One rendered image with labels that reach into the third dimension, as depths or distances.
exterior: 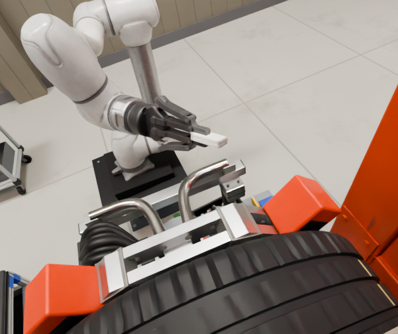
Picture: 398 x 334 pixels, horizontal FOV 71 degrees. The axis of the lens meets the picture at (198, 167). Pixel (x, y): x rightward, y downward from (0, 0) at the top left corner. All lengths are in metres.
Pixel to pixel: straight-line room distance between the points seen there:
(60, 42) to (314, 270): 0.59
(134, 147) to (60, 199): 0.95
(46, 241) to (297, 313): 1.88
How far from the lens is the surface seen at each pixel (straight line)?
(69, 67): 0.65
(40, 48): 0.65
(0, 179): 2.43
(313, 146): 2.11
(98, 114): 0.71
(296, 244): 0.42
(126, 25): 1.20
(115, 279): 0.46
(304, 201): 0.48
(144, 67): 1.29
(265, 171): 1.92
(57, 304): 0.45
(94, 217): 0.68
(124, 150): 1.45
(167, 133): 0.61
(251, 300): 0.36
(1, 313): 1.61
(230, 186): 0.69
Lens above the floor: 1.52
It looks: 50 degrees down
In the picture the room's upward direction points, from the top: 14 degrees counter-clockwise
